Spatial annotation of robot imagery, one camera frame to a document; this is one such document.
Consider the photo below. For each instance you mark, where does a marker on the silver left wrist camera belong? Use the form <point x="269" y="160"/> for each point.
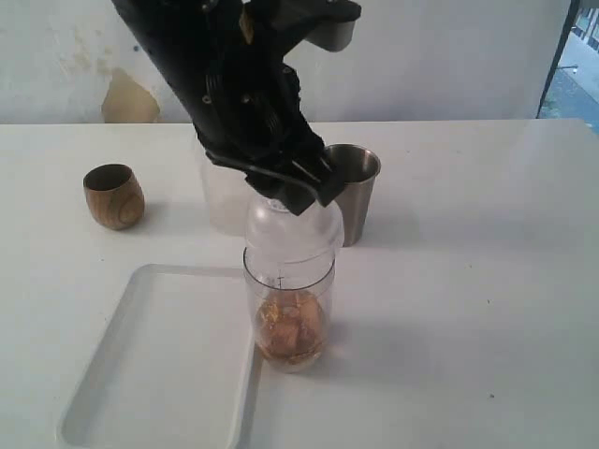
<point x="329" y="25"/>

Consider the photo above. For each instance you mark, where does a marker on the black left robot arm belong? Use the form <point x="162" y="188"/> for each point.
<point x="168" y="32"/>

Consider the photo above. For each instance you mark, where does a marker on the stainless steel cup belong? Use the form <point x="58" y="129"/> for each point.
<point x="359" y="167"/>

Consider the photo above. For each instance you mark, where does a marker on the white rectangular tray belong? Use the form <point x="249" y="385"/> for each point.
<point x="173" y="367"/>

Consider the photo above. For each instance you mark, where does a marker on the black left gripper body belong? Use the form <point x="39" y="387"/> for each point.
<point x="248" y="105"/>

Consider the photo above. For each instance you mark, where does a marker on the wooden cubes and gold coins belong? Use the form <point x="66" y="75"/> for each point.
<point x="291" y="329"/>

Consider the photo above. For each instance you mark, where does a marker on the translucent frosted plastic cup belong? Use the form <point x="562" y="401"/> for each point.
<point x="227" y="195"/>

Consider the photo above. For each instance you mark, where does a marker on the clear strainer lid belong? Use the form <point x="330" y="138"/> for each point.
<point x="279" y="235"/>

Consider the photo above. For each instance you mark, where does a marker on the brown wooden cup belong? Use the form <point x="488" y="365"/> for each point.
<point x="114" y="196"/>

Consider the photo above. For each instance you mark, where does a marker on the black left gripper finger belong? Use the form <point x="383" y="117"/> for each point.
<point x="318" y="178"/>
<point x="294" y="198"/>

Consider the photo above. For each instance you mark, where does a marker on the dark window frame post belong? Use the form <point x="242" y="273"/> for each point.
<point x="568" y="23"/>

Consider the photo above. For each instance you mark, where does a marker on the clear graduated shaker cup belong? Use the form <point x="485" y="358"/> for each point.
<point x="263" y="276"/>

